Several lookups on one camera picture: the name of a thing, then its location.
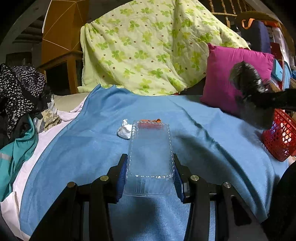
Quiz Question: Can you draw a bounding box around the pink bed sheet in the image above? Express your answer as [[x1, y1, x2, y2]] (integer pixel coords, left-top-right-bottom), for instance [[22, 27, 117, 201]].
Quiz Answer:
[[1, 93, 88, 240]]

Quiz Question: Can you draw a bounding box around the navy blue bag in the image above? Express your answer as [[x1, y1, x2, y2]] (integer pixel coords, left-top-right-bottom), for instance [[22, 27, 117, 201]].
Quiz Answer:
[[235, 12, 271, 54]]

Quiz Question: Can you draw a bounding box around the blue blanket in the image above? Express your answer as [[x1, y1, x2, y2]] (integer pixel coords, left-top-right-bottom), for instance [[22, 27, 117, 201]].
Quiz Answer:
[[20, 86, 288, 235]]

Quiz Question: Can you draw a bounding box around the orange peel scrap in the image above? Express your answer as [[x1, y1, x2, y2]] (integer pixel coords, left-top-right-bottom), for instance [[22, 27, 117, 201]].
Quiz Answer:
[[140, 118, 162, 123]]

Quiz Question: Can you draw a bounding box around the teal jacket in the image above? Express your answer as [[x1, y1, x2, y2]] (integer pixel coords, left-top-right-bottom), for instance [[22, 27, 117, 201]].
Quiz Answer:
[[1, 115, 38, 201]]

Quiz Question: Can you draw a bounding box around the white tissue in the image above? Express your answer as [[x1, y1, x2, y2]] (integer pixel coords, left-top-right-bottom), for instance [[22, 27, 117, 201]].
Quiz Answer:
[[117, 119, 132, 140]]

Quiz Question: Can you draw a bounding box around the orange wooden cabinet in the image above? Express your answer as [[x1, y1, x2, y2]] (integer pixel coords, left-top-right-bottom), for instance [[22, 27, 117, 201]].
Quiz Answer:
[[39, 1, 89, 94]]

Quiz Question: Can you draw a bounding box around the wooden bed headboard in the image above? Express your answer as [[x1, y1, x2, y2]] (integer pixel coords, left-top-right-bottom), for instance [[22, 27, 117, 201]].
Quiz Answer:
[[200, 0, 255, 27]]

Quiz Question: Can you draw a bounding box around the black white knit garment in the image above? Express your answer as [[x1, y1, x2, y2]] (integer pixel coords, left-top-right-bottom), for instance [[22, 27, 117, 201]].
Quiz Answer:
[[1, 64, 46, 137]]

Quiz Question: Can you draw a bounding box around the light blue cardboard box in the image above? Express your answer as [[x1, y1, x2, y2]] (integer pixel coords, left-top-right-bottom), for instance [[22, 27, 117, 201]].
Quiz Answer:
[[271, 59, 283, 82]]

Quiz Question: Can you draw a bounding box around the red plastic mesh basket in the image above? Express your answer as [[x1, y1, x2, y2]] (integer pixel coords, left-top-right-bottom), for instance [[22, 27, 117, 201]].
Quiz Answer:
[[261, 109, 296, 162]]

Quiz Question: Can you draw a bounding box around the green clover pattern quilt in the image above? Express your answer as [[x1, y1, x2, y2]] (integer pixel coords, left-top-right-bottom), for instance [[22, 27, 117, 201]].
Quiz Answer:
[[78, 1, 247, 96]]

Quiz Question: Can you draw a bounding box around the beige patterned cloth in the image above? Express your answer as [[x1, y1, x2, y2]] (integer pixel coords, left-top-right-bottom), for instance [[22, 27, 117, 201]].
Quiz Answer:
[[33, 109, 62, 133]]

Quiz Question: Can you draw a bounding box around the clear plastic clamshell container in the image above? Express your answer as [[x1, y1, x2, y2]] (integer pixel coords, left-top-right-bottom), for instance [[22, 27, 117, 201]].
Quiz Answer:
[[124, 120, 175, 197]]

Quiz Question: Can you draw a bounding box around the magenta pillow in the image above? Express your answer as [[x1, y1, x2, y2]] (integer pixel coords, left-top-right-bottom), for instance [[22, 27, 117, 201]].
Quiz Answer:
[[200, 43, 275, 117]]

